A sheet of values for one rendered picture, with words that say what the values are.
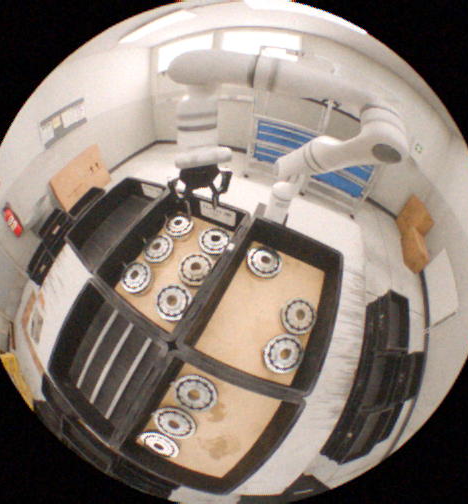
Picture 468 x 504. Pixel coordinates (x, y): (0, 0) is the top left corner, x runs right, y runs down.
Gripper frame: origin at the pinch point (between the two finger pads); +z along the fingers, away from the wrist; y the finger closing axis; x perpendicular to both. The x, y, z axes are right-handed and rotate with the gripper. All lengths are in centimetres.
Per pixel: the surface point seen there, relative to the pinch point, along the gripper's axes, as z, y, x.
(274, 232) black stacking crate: 9.9, -19.3, 5.3
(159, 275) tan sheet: 17.1, 15.6, 5.8
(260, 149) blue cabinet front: 53, -100, -158
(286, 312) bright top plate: 14.1, -13.8, 26.9
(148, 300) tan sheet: 17.0, 20.0, 12.7
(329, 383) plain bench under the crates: 30, -26, 59
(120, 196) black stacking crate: 13, 33, -36
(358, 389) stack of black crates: 60, -60, 94
